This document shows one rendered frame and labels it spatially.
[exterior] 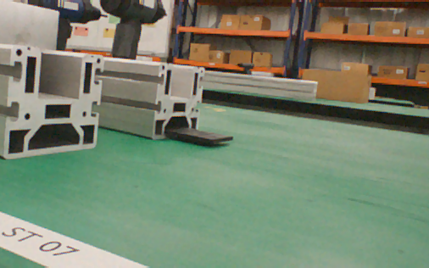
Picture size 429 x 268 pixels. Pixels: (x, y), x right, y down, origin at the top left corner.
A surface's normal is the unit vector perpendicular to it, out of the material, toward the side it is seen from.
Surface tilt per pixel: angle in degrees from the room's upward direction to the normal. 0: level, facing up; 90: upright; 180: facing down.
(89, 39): 90
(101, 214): 0
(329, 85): 89
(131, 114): 90
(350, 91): 90
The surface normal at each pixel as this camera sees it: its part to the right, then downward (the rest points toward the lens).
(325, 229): 0.11, -0.99
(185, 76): -0.60, 0.01
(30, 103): 0.79, 0.14
